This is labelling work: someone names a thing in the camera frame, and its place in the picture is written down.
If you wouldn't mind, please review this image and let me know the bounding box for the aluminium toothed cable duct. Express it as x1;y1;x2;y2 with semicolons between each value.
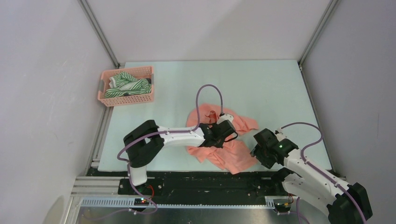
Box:
81;197;275;209

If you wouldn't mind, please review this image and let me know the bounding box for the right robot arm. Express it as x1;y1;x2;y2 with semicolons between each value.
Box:
251;128;373;224

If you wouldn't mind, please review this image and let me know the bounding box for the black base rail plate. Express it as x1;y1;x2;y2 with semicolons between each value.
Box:
86;168;335;206

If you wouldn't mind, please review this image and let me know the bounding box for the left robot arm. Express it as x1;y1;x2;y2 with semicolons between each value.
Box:
117;119;238;194

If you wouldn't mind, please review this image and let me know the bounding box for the right small circuit board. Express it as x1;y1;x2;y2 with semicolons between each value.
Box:
274;203;292;210

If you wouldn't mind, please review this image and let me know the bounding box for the pink plastic laundry basket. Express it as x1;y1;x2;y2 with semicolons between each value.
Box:
98;66;154;107

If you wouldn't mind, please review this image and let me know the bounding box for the aluminium corner post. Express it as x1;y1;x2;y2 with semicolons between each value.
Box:
78;0;120;69
298;0;341;68

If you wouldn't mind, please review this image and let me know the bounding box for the green white striped garment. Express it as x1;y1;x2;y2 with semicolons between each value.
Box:
104;71;152;98

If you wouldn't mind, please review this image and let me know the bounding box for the salmon pink t-shirt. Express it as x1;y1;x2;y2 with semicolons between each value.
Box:
186;104;259;175

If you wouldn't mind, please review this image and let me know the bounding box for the right aluminium corner post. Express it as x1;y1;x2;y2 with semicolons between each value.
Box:
298;0;341;68

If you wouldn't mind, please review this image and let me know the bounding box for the left aluminium corner post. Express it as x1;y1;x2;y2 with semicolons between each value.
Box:
78;0;120;69

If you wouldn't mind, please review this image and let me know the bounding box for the left small circuit board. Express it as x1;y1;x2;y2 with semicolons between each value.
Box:
134;197;150;206

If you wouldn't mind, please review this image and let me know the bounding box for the small circuit board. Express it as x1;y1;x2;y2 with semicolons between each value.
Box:
134;197;150;206
274;203;292;210

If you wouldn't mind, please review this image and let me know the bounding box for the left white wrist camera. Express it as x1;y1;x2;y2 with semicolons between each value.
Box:
216;113;234;124

